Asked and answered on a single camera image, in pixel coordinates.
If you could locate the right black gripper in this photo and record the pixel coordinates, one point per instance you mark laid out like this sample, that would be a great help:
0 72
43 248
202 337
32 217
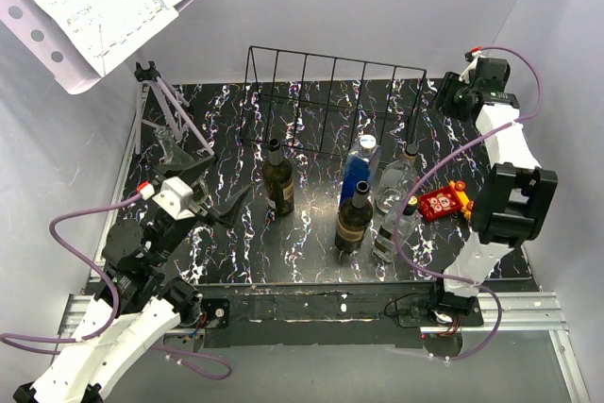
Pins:
447 85

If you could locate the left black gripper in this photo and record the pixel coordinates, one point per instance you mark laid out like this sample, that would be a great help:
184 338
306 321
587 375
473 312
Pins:
226 212

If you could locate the tall clear bottle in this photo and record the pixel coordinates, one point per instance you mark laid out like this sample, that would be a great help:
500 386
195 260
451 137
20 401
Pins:
172 153

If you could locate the dark green wine bottle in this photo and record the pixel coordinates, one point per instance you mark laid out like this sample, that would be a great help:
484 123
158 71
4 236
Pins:
277 173
354 216

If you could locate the black wire wine rack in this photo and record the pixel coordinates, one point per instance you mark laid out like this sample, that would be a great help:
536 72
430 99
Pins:
321 104

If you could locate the clear round bottle cork stopper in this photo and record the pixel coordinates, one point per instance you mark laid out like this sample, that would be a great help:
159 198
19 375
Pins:
397 178

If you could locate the blue square glass bottle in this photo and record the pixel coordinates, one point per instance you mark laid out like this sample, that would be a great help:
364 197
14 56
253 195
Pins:
361 164

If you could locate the clear square bottle orange label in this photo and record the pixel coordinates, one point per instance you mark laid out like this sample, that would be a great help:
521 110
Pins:
384 247

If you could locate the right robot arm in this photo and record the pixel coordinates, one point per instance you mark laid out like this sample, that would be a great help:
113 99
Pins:
513 202

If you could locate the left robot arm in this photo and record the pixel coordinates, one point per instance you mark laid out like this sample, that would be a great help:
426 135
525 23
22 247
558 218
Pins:
135 306

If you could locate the lilac music stand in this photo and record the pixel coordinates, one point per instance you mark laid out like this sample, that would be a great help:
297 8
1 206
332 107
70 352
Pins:
42 36

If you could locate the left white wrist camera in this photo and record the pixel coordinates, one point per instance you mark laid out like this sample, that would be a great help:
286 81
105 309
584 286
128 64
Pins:
174 197

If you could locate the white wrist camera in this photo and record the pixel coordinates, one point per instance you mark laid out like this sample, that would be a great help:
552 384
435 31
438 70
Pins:
471 57
174 197

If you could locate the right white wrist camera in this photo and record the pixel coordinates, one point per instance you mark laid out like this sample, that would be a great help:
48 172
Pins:
471 57

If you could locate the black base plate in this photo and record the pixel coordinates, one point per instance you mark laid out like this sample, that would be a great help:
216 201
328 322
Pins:
395 313

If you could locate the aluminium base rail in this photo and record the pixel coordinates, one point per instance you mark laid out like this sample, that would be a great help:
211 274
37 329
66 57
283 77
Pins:
297 248

